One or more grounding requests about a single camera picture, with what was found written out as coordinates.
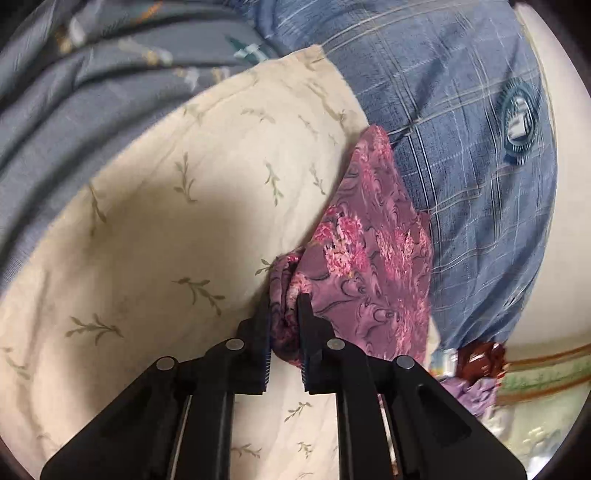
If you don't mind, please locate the purple pink floral garment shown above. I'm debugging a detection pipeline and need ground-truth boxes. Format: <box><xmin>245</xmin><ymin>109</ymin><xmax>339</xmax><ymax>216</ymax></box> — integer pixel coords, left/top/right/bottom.
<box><xmin>270</xmin><ymin>125</ymin><xmax>433</xmax><ymax>365</ymax></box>

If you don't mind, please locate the cream leaf-print bed sheet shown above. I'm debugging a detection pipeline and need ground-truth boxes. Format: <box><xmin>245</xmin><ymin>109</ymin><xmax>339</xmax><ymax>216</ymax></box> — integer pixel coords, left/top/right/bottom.
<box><xmin>1</xmin><ymin>46</ymin><xmax>370</xmax><ymax>478</ymax></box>

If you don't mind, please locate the dark red glossy bag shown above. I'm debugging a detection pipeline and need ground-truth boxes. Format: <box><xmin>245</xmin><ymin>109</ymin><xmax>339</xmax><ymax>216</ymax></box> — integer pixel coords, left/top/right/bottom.
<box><xmin>456</xmin><ymin>341</ymin><xmax>507</xmax><ymax>384</ymax></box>

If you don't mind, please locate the lilac purple cloth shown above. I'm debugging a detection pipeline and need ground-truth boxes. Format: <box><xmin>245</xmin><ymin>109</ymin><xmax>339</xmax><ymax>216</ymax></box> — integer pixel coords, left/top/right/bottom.
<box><xmin>440</xmin><ymin>377</ymin><xmax>499</xmax><ymax>420</ymax></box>

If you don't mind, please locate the blue plaid pillow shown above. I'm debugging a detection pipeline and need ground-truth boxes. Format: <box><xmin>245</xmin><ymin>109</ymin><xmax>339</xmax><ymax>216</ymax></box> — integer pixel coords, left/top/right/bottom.
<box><xmin>233</xmin><ymin>1</ymin><xmax>557</xmax><ymax>348</ymax></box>

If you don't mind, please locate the grey blue quilt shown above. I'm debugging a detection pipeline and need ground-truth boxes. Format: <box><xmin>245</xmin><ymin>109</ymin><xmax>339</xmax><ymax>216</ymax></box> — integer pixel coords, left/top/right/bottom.
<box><xmin>1</xmin><ymin>1</ymin><xmax>276</xmax><ymax>286</ymax></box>

